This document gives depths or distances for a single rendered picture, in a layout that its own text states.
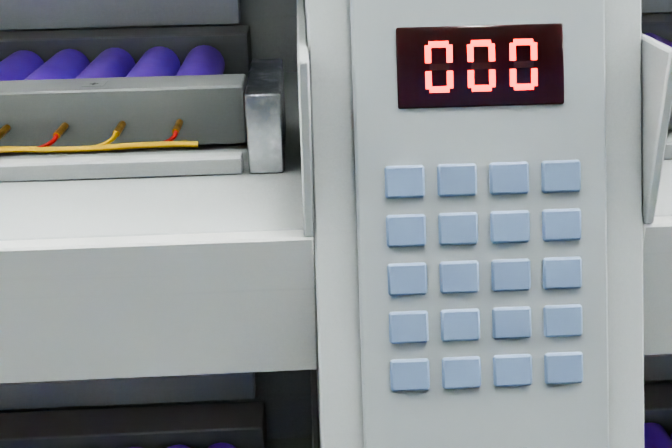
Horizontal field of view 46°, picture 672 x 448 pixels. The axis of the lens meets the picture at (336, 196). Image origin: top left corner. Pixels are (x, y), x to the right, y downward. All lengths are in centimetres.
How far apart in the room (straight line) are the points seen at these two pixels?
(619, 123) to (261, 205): 11
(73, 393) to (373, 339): 23
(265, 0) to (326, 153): 22
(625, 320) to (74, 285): 16
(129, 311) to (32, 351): 3
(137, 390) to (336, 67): 24
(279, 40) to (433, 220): 22
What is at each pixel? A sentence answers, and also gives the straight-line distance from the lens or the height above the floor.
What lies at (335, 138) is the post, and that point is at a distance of 22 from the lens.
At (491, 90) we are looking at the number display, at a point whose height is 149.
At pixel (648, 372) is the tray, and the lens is 44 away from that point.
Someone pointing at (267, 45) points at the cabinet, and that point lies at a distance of 42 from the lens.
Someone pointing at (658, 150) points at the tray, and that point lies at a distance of 23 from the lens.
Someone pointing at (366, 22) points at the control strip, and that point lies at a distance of 22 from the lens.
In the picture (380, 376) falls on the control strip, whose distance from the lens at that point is 23.
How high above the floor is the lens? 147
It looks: 4 degrees down
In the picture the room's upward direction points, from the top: 2 degrees counter-clockwise
